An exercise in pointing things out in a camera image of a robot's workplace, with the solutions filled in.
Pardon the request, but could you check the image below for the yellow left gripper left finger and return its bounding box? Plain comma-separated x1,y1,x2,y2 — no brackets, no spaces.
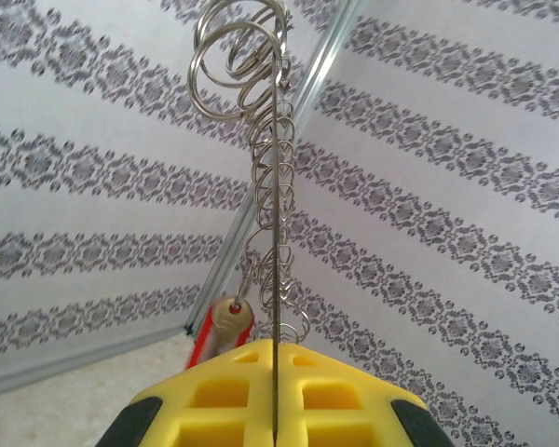
95,338,277,447

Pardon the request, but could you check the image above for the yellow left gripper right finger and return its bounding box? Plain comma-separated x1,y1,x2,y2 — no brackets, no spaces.
277,342,454,447

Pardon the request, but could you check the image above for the brass key with red cover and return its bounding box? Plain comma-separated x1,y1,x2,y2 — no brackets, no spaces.
184,295,258,373

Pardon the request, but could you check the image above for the thin silver wire keyring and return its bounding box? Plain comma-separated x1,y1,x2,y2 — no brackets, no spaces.
269,0,291,444

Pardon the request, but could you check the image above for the silver chain with split rings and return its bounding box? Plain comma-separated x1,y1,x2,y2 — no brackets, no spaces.
185,0,311,348

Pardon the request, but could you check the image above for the aluminium frame rail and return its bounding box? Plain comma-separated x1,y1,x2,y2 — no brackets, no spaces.
0,324,191,401

